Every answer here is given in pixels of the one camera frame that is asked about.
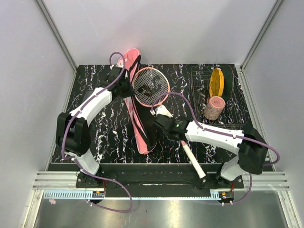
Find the pink badminton racket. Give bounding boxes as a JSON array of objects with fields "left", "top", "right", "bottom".
[{"left": 132, "top": 66, "right": 207, "bottom": 179}]

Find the pink racket bag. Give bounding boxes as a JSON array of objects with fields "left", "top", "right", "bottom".
[{"left": 117, "top": 48, "right": 157, "bottom": 154}]

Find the black shuttlecock tube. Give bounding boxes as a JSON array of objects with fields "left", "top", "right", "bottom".
[{"left": 81, "top": 89, "right": 94, "bottom": 105}]

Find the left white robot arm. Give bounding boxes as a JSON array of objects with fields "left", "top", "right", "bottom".
[{"left": 56, "top": 66, "right": 132, "bottom": 188}]

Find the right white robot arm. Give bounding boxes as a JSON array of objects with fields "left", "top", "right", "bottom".
[{"left": 153, "top": 114, "right": 267, "bottom": 188}]

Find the pink patterned cup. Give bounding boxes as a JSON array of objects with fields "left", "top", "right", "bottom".
[{"left": 203, "top": 96, "right": 226, "bottom": 121}]

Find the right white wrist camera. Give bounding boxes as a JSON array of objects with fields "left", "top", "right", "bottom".
[{"left": 150, "top": 105, "right": 173, "bottom": 118}]

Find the black wire basket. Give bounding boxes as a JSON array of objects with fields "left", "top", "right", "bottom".
[{"left": 191, "top": 64, "right": 248, "bottom": 130}]

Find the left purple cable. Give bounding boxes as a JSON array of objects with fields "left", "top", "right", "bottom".
[{"left": 60, "top": 51, "right": 133, "bottom": 213}]

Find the purple cable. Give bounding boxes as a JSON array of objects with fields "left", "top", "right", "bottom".
[
  {"left": 60, "top": 51, "right": 133, "bottom": 213},
  {"left": 151, "top": 92, "right": 281, "bottom": 205}
]

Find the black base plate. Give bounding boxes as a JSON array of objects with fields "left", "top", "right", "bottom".
[{"left": 76, "top": 163, "right": 244, "bottom": 199}]

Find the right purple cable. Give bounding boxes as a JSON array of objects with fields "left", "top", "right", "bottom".
[{"left": 151, "top": 92, "right": 281, "bottom": 205}]

